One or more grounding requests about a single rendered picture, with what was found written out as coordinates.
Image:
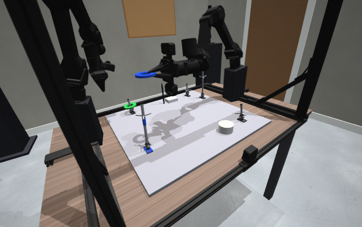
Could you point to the white short cylinder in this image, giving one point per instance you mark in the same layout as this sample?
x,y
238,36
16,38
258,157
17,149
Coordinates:
x,y
225,127

